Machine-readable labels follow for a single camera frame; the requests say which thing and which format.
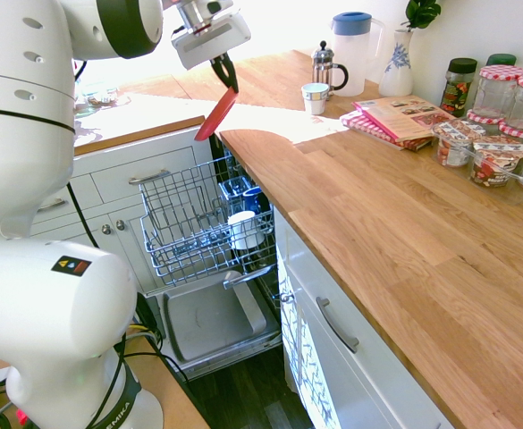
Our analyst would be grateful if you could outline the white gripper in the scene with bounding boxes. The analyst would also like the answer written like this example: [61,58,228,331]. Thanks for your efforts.
[170,11,252,96]

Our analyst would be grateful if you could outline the red plate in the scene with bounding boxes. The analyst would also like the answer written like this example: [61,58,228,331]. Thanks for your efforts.
[193,86,240,143]

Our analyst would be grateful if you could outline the open dishwasher door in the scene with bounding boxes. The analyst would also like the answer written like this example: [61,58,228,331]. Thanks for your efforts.
[144,275,284,382]

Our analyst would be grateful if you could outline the white blue paper cup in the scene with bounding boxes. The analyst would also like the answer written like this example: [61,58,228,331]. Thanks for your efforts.
[300,82,331,116]

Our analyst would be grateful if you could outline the glass French press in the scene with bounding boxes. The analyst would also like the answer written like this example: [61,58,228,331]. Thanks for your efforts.
[310,40,350,102]

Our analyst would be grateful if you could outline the dark blue glass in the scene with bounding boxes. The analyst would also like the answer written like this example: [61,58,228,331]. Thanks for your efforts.
[219,174,251,216]

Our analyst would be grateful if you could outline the small glass bowl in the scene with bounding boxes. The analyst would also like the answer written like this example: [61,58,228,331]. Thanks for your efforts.
[81,87,122,109]

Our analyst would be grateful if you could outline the blue mug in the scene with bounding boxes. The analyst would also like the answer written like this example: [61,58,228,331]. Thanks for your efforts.
[241,186,265,216]

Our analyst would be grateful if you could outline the blue lidded plastic pitcher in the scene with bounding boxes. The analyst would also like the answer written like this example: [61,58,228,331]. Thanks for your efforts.
[330,11,387,97]

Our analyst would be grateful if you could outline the white mug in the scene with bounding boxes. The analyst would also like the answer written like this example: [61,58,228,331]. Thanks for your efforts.
[226,210,267,251]

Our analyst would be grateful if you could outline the red gingham book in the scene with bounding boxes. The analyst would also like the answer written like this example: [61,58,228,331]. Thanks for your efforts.
[339,110,434,152]

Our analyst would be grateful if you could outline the white blue floral vase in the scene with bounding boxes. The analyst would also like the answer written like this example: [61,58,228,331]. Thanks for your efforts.
[377,29,416,97]

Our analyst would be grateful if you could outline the pink cookbook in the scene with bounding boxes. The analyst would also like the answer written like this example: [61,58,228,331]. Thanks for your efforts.
[351,95,458,145]

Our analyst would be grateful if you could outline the green leafy plant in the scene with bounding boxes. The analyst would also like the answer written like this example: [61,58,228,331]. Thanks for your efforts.
[401,0,443,32]

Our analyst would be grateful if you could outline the dark jar black lid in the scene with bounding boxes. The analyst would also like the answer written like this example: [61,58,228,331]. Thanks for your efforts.
[439,57,478,119]

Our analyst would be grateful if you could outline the black mounting clamp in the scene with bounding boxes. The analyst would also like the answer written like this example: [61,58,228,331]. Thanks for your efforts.
[133,291,164,345]

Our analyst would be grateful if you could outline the green lidded jar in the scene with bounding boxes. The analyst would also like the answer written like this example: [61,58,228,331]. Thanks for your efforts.
[485,53,518,69]

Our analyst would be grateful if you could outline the white blue patterned towel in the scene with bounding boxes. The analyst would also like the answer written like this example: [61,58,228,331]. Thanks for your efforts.
[275,248,339,426]

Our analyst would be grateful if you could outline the silver drawer handle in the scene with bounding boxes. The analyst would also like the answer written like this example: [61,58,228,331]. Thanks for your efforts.
[36,198,67,215]
[128,169,171,186]

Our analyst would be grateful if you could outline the wire dishwasher rack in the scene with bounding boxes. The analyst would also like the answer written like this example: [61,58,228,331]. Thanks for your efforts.
[139,156,277,288]

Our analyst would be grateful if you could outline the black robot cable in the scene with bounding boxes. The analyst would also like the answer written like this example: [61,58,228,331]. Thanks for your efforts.
[0,57,190,429]

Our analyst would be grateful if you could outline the yellow grey cable bundle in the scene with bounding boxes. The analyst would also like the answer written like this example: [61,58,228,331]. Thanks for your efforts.
[125,323,162,348]

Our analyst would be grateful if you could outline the grey bar drawer handle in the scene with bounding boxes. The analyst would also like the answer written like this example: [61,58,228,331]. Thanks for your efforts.
[315,296,361,355]

